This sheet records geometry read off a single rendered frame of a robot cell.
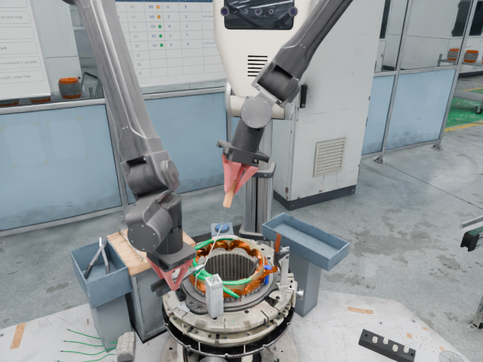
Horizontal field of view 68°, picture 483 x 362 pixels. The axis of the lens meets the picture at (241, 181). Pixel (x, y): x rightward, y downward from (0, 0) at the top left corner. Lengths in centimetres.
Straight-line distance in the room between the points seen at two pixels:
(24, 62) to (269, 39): 206
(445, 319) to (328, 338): 147
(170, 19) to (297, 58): 230
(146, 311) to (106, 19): 79
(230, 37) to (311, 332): 92
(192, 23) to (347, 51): 124
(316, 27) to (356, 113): 271
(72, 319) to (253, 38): 104
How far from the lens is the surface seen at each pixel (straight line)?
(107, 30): 69
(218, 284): 75
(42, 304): 270
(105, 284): 103
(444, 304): 271
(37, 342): 132
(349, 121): 335
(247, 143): 72
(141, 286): 107
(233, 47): 111
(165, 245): 70
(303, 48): 70
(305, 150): 314
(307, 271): 113
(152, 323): 118
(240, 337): 82
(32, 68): 287
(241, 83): 112
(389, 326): 130
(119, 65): 67
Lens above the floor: 168
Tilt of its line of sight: 26 degrees down
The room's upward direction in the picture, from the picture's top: straight up
